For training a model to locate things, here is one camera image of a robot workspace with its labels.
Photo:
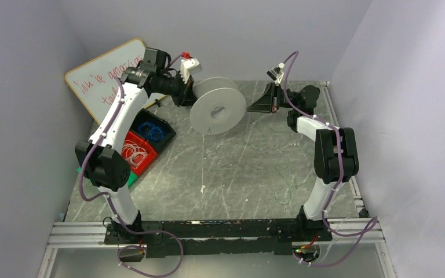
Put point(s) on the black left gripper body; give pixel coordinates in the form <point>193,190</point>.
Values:
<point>186,94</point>

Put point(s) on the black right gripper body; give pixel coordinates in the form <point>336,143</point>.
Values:
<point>275,99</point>

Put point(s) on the white perforated filament spool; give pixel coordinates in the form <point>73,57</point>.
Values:
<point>219,106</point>

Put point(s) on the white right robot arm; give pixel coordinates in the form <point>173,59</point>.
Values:
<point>335,155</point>

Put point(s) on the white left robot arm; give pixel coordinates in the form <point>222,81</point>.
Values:
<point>103,170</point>

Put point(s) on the black storage bin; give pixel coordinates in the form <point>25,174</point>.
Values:
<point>156,131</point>

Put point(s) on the red storage bin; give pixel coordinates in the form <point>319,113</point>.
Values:
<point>138,153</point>

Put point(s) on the whiteboard with red writing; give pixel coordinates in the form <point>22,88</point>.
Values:
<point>93,82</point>

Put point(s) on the green storage bin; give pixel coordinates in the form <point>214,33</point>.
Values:
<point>132,177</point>

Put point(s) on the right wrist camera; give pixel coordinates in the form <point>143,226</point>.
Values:
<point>276,73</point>

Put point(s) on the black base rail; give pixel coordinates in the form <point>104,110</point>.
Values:
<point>206,237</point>

